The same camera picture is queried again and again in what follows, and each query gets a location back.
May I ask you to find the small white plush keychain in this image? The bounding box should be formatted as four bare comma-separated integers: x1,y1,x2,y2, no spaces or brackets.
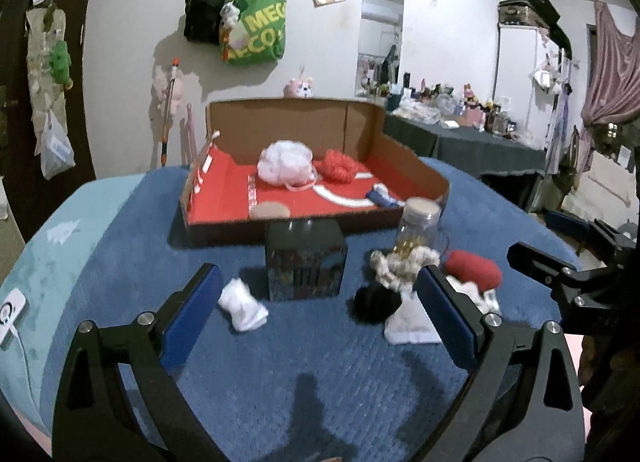
220,0,241,32

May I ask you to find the red mesh bath pouf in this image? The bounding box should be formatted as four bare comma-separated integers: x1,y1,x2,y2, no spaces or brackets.
314,149,360,185

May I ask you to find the black backpack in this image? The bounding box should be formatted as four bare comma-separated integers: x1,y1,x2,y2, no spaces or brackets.
183,0,226,46

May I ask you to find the pink plush toy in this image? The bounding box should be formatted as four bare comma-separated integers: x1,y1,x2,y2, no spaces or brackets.
283,66,314,99

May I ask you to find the dark green covered table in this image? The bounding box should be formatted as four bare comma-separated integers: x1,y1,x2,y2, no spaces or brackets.
383,114,544,178

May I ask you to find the black cube box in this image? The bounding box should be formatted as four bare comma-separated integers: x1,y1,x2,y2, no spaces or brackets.
265,218,348,302

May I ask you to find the pink curtain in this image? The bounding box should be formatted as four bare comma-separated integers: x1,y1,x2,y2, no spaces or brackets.
580,2,639,160

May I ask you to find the white refrigerator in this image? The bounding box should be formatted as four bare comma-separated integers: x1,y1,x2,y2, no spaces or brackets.
494,24,563,149

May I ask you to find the red-lined cardboard box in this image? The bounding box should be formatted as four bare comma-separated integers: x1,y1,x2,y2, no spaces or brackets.
180,98,450,244

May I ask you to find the green plush toy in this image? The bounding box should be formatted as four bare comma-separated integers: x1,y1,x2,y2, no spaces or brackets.
49,40,74,90

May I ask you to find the white mesh bath pouf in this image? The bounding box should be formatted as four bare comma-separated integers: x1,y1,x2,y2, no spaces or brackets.
257,140,318,191

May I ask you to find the black pompom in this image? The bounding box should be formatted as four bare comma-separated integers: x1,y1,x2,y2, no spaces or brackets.
352,283,401,326

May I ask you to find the white charger device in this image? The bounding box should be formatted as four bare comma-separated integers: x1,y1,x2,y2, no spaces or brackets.
0,288,27,345

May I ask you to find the green tote bag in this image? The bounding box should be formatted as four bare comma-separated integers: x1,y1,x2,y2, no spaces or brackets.
220,0,286,66

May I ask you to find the light blue blanket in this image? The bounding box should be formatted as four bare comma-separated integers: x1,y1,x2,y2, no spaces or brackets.
1,174,143,434

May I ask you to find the pale pink hanging plush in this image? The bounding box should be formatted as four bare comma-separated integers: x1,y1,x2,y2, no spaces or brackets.
153,69,183,118

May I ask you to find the small white sock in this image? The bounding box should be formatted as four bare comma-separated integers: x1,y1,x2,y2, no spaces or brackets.
218,278,269,333

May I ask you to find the dark suitcase on refrigerator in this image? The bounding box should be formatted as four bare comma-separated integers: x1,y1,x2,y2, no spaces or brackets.
498,0,549,29

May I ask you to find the orange handled mop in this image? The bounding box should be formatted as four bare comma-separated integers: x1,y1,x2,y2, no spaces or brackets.
160,58,180,167

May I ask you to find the beige round powder puff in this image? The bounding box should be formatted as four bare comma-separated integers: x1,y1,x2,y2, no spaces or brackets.
248,201,291,220

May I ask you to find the cream fluffy scrunchie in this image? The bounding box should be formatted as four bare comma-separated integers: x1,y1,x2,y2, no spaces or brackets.
369,246,440,293

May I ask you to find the red knitted pouch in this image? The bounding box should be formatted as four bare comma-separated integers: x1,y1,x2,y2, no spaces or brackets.
444,250,502,294

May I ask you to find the white plastic bag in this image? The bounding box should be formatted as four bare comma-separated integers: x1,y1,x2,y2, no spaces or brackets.
40,111,75,180

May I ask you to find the wall mirror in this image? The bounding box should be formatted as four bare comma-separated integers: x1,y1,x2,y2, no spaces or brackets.
355,0,405,99

